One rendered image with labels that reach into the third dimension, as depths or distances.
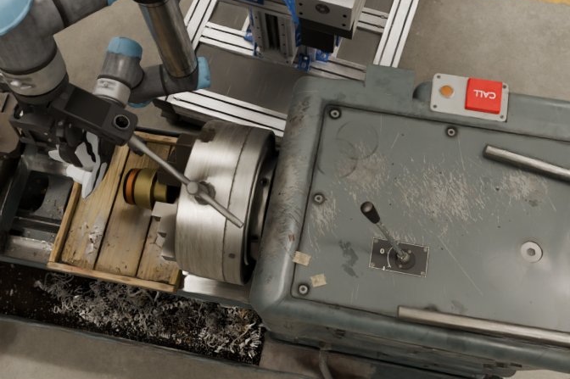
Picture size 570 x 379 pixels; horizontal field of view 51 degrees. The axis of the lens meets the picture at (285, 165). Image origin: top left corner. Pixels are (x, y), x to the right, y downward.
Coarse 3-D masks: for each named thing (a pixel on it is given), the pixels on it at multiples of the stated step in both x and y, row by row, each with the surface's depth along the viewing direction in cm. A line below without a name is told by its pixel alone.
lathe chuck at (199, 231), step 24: (216, 120) 119; (216, 144) 110; (240, 144) 110; (192, 168) 107; (216, 168) 107; (216, 192) 105; (192, 216) 106; (216, 216) 105; (192, 240) 107; (216, 240) 106; (192, 264) 111; (216, 264) 109
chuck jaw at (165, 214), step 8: (160, 208) 119; (168, 208) 119; (176, 208) 119; (160, 216) 118; (168, 216) 118; (160, 224) 117; (168, 224) 117; (160, 232) 117; (168, 232) 117; (168, 240) 116; (168, 248) 115; (168, 256) 115; (192, 272) 117
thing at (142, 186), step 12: (132, 168) 123; (144, 168) 122; (132, 180) 120; (144, 180) 119; (156, 180) 120; (132, 192) 120; (144, 192) 119; (156, 192) 119; (168, 192) 125; (144, 204) 120
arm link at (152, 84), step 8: (144, 72) 139; (152, 72) 139; (144, 80) 138; (152, 80) 139; (160, 80) 139; (136, 88) 137; (144, 88) 139; (152, 88) 139; (160, 88) 139; (136, 96) 140; (144, 96) 140; (152, 96) 141; (160, 96) 142; (128, 104) 145; (136, 104) 143; (144, 104) 145
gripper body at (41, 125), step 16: (0, 80) 78; (64, 80) 77; (16, 96) 77; (32, 96) 76; (48, 96) 76; (32, 112) 82; (16, 128) 83; (32, 128) 82; (48, 128) 81; (64, 128) 82; (80, 128) 85; (48, 144) 86
